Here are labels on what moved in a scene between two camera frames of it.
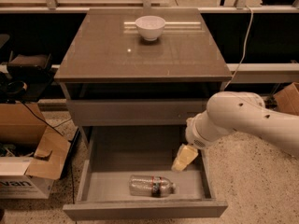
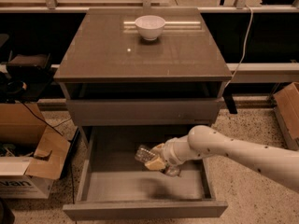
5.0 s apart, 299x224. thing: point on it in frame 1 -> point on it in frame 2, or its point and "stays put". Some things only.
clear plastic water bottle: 150,186 -> 146,154
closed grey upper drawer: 134,112 stays put
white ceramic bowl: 150,26 stays put
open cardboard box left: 32,155 stays put
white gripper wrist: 193,136 -> 168,154
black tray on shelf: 34,66 stays put
